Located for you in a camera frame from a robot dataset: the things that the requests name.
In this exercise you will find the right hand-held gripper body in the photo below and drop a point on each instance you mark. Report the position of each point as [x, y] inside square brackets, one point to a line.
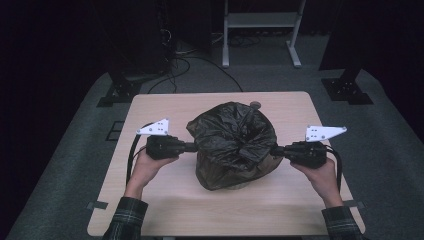
[306, 155]

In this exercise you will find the black stand base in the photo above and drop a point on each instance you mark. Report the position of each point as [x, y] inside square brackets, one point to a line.
[346, 90]
[120, 91]

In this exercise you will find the person's right hand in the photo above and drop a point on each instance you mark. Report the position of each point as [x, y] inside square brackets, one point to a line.
[325, 183]

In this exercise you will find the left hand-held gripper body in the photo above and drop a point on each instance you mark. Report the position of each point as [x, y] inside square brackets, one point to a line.
[163, 148]

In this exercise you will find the grey tape strip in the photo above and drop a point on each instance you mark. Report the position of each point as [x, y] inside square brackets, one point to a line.
[97, 205]
[355, 203]

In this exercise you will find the person's left hand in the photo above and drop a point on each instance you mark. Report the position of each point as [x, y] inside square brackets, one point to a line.
[141, 175]

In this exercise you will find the black plastic bag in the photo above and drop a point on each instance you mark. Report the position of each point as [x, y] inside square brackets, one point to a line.
[233, 143]

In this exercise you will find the white metal stand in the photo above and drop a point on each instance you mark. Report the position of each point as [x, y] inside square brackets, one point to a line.
[260, 19]

